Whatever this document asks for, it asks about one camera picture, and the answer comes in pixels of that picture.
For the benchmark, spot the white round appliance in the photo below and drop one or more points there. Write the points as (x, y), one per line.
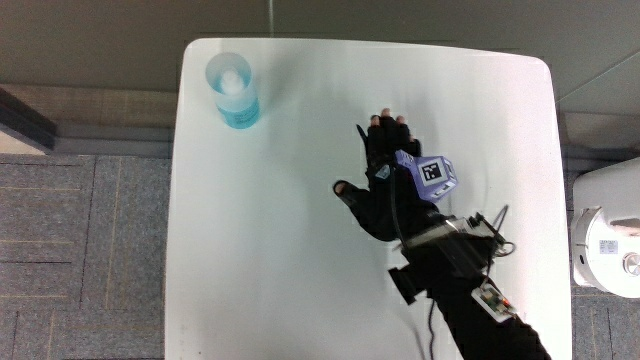
(607, 230)

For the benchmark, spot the person's right hand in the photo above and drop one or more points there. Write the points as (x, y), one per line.
(387, 210)

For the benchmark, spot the blue cleaning spray bottle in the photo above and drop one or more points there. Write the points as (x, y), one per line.
(233, 92)

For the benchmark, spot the person's right forearm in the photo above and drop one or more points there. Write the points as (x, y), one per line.
(465, 285)

